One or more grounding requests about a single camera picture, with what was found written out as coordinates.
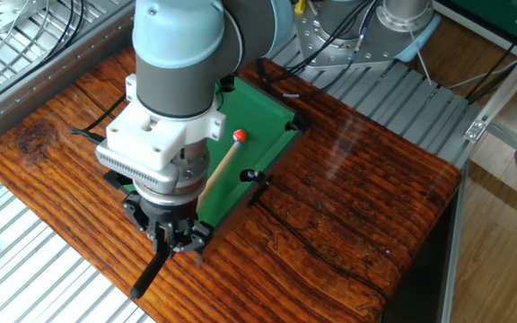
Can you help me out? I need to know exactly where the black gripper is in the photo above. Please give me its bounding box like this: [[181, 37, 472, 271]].
[[122, 199, 214, 253]]

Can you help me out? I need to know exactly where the aluminium frame beam with bracket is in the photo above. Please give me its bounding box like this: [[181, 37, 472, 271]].
[[463, 29, 517, 156]]

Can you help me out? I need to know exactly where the white cable tie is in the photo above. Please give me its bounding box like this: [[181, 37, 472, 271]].
[[408, 29, 434, 86]]

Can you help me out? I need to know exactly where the wooden pool cue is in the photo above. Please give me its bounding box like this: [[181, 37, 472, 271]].
[[128, 139, 243, 301]]

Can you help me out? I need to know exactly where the grey metal rail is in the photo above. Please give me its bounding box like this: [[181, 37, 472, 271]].
[[0, 2, 136, 157]]

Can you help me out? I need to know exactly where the thick black cable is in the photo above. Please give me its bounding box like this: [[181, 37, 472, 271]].
[[256, 0, 372, 86], [68, 92, 127, 144]]

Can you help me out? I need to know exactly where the white wrist housing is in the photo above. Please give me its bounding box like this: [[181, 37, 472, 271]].
[[94, 74, 227, 196]]

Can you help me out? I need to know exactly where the green panel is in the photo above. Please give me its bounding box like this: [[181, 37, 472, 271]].
[[446, 0, 517, 46]]

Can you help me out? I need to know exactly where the base cable with metal connector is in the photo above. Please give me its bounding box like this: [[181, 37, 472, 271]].
[[283, 0, 381, 99]]

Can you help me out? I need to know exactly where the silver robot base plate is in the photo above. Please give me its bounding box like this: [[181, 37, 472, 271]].
[[294, 0, 403, 68]]

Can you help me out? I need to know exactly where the mini pool table, green felt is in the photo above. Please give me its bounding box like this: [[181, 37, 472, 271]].
[[103, 74, 312, 266]]

